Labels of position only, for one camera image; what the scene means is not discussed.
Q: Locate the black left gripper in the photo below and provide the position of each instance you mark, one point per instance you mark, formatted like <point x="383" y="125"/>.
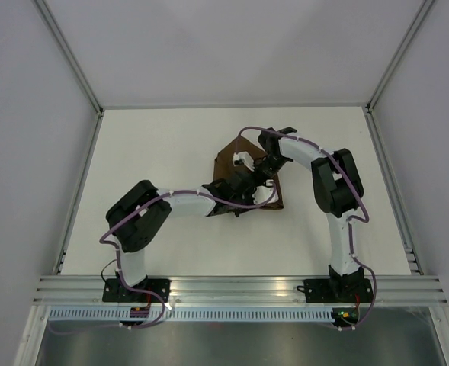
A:
<point x="249" y="192"/>

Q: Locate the aluminium frame post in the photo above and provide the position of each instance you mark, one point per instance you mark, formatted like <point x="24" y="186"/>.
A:
<point x="408" y="38"/>
<point x="60" y="40"/>

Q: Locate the white slotted cable duct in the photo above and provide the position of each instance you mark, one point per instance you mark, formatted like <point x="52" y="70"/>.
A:
<point x="195" y="314"/>

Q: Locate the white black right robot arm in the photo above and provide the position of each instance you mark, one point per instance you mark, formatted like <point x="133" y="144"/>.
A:
<point x="337" y="190"/>

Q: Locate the right aluminium frame post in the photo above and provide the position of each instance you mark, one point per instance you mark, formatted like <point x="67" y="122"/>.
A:
<point x="408" y="38"/>

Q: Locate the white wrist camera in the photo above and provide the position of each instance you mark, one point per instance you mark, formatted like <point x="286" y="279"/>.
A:
<point x="265" y="194"/>
<point x="243" y="158"/>

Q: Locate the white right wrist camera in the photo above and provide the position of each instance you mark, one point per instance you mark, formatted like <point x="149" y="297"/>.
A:
<point x="243" y="158"/>

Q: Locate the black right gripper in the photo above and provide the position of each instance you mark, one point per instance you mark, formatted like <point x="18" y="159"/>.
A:
<point x="258" y="175"/>

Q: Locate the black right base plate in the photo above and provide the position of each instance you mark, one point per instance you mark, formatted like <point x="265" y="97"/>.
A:
<point x="328" y="291"/>

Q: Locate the aluminium frame rail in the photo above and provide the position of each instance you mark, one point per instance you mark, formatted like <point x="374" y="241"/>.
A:
<point x="392" y="291"/>

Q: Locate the left aluminium frame post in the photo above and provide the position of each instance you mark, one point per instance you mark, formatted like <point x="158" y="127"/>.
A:
<point x="60" y="40"/>

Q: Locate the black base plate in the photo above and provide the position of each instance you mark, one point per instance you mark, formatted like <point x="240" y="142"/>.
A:
<point x="328" y="291"/>
<point x="148" y="291"/>

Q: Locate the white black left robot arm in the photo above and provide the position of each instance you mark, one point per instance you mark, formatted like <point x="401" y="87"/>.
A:
<point x="137" y="217"/>

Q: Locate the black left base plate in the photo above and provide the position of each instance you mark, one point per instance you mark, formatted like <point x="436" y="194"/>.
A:
<point x="148" y="291"/>

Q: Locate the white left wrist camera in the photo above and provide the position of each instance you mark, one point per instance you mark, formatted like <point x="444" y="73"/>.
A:
<point x="265" y="194"/>

